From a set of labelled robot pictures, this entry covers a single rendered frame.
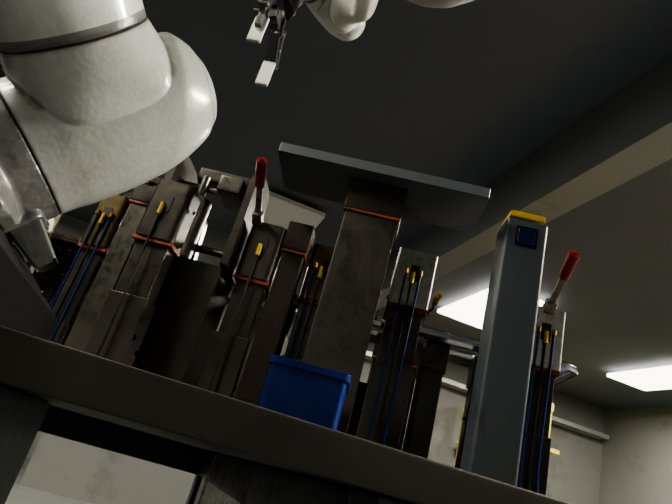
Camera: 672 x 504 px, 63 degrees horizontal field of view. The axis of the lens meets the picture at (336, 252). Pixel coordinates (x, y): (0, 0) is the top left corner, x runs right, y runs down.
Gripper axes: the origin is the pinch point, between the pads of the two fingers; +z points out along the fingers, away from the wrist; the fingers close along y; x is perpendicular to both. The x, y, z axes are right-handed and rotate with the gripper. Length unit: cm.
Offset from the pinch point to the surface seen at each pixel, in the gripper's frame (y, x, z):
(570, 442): 769, -363, -71
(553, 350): 4, -72, 48
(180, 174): 0.9, 6.6, 31.7
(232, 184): -0.6, -5.0, 32.1
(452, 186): -15, -46, 31
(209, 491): 72, -5, 90
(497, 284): -12, -57, 45
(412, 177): -15, -39, 31
